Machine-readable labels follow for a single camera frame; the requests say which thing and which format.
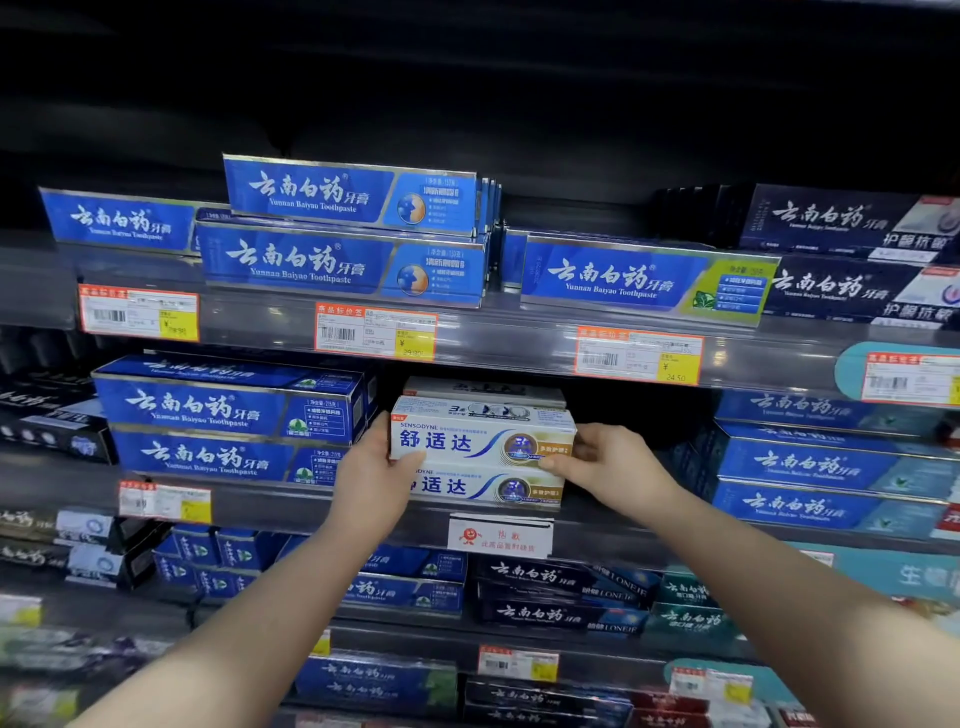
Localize orange and white price tag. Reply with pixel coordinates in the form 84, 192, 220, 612
78, 283, 201, 344
314, 301, 439, 363
477, 645, 561, 684
860, 351, 960, 409
669, 666, 754, 705
117, 480, 213, 525
574, 326, 705, 387

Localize blue toothpaste box teal end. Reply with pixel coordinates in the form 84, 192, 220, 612
714, 388, 955, 441
714, 420, 960, 493
711, 478, 955, 540

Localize blue toothpaste box white end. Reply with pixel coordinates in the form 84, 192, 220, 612
90, 354, 378, 445
110, 426, 355, 488

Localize person's left hand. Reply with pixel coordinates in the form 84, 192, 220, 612
328, 409, 427, 543

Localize row of black toothpaste boxes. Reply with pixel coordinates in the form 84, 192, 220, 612
0, 372, 119, 467

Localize stack of small blue boxes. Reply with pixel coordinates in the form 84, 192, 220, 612
153, 524, 292, 602

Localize clear shelf rail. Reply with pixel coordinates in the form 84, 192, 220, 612
0, 228, 960, 410
0, 442, 960, 560

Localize person's right hand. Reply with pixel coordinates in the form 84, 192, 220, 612
537, 423, 680, 520

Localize white toothpaste box grey print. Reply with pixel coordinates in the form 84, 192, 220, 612
402, 375, 568, 411

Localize blue toothpaste box green end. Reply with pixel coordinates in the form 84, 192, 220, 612
500, 225, 782, 330
294, 651, 459, 720

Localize row of pale toothpaste boxes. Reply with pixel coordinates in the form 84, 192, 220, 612
0, 594, 174, 728

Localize person's left forearm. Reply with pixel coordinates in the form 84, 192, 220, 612
71, 511, 395, 728

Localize person's right forearm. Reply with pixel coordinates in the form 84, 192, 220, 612
637, 487, 960, 728

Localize white notice label red print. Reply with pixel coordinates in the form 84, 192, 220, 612
447, 512, 555, 559

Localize black and white toothpaste boxes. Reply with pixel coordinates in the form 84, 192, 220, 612
0, 505, 171, 591

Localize white toothpaste box gold end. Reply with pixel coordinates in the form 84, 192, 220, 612
407, 459, 568, 512
389, 396, 578, 471

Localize dark navy toothpaste box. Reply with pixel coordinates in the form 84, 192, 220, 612
759, 253, 960, 332
462, 673, 636, 728
475, 592, 651, 640
472, 555, 663, 610
723, 183, 960, 264

